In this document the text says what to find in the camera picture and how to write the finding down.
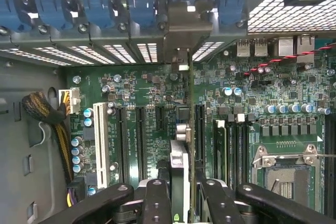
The short black expansion slot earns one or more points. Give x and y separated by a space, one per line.
160 117

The silver USB port block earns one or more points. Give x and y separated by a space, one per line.
243 47
261 47

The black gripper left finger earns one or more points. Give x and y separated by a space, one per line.
155 200

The green motherboard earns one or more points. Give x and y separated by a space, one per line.
162 87

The grey open PC case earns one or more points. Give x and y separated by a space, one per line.
26 77

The white power connector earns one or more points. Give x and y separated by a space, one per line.
72 100

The blue card retention clip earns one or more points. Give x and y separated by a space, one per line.
10 14
143 9
231 6
52 11
99 11

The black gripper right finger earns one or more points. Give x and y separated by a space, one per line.
218 203

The white PCI expansion slot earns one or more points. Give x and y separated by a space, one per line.
101 142

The thin metal locking lever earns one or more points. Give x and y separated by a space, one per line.
326 156

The metal CPU socket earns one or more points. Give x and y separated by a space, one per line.
286 174

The long black expansion slot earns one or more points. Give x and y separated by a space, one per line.
122 142
200 129
141 140

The black RAM slot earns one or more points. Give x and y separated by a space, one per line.
240 150

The silver ethernet port block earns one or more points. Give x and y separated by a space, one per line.
305 45

